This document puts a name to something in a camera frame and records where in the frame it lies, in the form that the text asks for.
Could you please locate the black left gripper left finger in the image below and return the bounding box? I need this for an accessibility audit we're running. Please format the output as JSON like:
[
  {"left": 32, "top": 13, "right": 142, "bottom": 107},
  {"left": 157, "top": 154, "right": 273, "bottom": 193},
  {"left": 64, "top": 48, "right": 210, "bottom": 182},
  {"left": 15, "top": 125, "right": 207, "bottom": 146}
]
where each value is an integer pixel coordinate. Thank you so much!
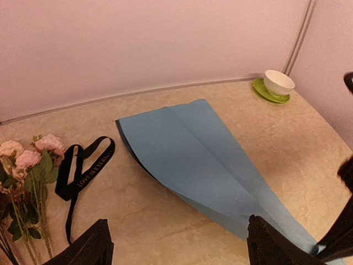
[{"left": 45, "top": 219, "right": 114, "bottom": 265}]

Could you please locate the blue wrapping paper sheet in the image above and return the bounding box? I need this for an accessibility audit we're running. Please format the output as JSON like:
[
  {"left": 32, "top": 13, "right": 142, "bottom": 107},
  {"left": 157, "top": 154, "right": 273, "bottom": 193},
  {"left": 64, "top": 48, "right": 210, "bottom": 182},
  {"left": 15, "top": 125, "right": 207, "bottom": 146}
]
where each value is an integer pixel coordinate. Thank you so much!
[{"left": 116, "top": 99, "right": 324, "bottom": 254}]

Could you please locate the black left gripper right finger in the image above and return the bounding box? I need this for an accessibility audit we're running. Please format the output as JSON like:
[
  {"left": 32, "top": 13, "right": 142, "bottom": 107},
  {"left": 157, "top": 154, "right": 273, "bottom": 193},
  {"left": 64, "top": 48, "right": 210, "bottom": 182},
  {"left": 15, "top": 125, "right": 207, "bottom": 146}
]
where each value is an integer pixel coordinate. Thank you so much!
[{"left": 247, "top": 215, "right": 323, "bottom": 265}]

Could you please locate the white ceramic bowl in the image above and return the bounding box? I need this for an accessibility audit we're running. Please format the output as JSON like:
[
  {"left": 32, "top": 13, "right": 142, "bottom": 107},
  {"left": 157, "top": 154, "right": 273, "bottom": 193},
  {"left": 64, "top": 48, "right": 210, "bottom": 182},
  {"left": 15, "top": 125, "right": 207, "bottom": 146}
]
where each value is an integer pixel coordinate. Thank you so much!
[{"left": 263, "top": 70, "right": 296, "bottom": 96}]

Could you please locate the black printed ribbon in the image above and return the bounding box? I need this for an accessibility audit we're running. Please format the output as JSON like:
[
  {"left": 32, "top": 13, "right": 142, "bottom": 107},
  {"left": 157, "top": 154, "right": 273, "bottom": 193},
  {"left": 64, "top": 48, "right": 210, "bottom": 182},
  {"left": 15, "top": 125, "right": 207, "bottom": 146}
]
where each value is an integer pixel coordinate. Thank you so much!
[{"left": 55, "top": 136, "right": 115, "bottom": 244}]

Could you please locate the green plastic saucer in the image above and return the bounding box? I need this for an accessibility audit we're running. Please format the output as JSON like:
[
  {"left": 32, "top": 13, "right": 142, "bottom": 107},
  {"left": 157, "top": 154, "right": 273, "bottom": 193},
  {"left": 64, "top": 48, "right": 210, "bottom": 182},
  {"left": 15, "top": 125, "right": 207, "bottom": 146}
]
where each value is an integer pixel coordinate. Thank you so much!
[{"left": 253, "top": 78, "right": 290, "bottom": 104}]

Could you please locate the right corner metal post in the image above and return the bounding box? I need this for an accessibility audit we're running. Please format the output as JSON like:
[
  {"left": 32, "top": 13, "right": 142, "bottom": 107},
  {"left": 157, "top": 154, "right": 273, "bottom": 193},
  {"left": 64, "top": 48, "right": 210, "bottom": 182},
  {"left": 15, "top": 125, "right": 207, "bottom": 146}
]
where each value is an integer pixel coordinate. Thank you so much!
[{"left": 282, "top": 0, "right": 317, "bottom": 76}]

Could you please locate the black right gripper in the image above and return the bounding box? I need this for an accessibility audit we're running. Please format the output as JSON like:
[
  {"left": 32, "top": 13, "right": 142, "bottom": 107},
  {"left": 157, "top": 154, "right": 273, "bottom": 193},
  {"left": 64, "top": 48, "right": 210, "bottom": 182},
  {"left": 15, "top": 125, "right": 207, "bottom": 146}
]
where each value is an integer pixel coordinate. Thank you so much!
[{"left": 317, "top": 157, "right": 352, "bottom": 262}]

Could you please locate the fake flower bunch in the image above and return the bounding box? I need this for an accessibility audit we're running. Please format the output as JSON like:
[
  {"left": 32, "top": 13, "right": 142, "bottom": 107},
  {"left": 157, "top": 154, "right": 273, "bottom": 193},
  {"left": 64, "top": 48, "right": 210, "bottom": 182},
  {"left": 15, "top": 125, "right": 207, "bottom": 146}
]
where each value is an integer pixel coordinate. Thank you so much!
[{"left": 1, "top": 134, "right": 66, "bottom": 264}]

